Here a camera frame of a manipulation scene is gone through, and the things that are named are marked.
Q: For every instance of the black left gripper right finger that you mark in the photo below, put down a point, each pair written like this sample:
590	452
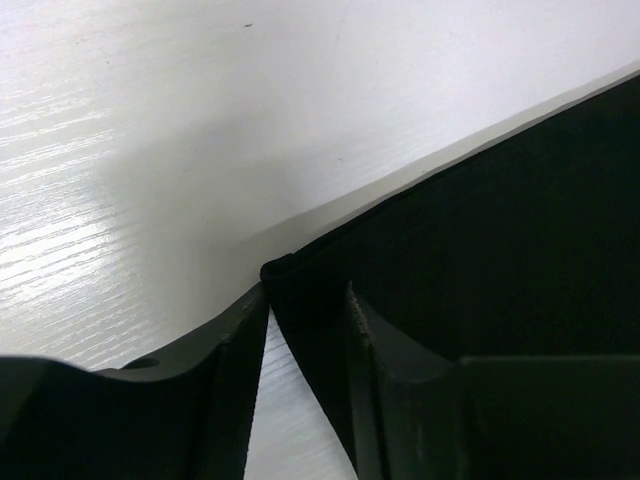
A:
418	415

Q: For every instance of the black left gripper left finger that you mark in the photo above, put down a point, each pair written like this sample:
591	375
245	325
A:
183	411

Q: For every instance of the black skirt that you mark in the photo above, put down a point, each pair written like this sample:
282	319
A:
529	247

